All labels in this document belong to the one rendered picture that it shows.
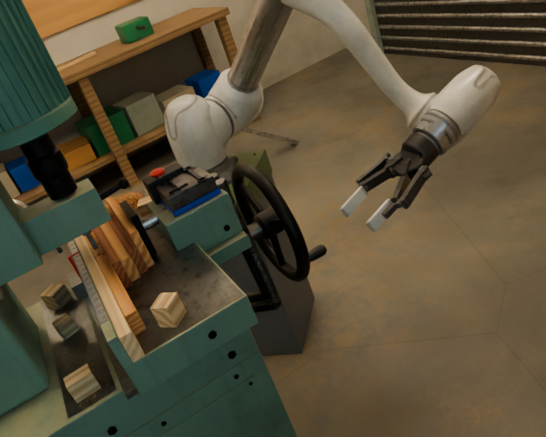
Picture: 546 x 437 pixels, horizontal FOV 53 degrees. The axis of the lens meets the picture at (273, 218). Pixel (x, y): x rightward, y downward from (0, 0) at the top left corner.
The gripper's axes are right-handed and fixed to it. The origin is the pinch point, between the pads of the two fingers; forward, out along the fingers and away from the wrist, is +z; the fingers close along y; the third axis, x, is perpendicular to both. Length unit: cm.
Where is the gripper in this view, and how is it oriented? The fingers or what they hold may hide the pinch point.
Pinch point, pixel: (363, 211)
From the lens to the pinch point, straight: 118.2
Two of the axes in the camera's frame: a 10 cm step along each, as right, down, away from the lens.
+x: 5.7, 6.0, 5.5
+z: -6.8, 7.3, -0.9
